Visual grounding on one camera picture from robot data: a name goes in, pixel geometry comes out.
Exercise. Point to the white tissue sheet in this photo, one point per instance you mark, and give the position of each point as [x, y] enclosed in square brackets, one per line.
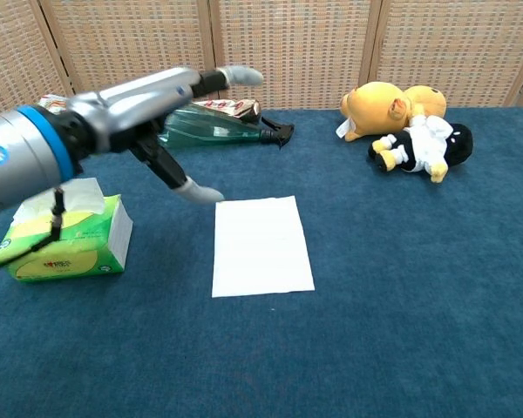
[83, 196]
[261, 248]

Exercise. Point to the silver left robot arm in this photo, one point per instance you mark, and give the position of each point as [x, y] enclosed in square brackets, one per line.
[17, 157]

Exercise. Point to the white printed snack bag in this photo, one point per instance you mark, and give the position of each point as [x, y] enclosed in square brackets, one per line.
[52, 103]

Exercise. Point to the green plastic spray bottle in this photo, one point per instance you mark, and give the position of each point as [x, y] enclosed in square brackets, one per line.
[209, 130]

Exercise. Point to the yellow plush toy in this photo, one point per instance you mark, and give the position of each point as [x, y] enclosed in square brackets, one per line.
[375, 109]

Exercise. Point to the green tissue pack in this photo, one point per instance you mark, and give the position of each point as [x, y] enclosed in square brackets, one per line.
[83, 250]

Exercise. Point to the blue table mat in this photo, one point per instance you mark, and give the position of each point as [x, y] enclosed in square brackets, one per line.
[375, 283]

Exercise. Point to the red patterned snack packet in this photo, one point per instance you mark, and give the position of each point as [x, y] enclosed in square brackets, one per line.
[239, 106]

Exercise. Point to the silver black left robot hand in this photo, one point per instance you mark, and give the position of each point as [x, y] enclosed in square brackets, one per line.
[135, 102]

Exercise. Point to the black white plush doll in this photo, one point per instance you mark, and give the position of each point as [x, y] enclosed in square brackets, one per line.
[423, 152]

